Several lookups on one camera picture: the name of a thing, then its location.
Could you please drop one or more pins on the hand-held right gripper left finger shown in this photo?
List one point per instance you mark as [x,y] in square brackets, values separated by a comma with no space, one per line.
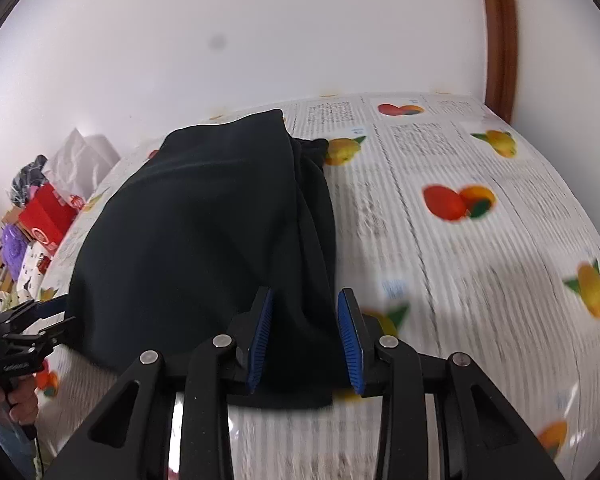
[260,340]

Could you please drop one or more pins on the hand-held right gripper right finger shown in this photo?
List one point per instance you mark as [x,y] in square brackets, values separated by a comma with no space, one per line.
[350,340]

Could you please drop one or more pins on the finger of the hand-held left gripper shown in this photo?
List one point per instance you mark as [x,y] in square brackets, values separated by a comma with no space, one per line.
[40,307]
[50,332]

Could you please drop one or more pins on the black garment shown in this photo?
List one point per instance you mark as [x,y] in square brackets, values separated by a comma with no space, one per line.
[190,220]

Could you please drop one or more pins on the person's left hand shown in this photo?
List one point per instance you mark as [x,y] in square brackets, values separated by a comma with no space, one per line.
[22,402]

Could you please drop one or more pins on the purple bag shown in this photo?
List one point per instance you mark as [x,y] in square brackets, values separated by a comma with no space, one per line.
[12,247]

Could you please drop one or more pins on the person's blue jeans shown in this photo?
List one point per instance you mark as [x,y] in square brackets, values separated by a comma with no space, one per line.
[5,445]

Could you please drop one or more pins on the red paper bag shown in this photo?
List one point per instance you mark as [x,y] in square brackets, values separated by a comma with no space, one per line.
[45,215]

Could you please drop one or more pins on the fruit print tablecloth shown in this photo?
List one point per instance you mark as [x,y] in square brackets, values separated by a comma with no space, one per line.
[455,285]

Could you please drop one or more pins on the grey plaid cloth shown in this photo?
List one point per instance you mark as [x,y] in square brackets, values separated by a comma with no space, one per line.
[27,175]

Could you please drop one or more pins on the white plastic bag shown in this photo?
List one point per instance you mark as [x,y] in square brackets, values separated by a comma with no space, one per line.
[80,160]

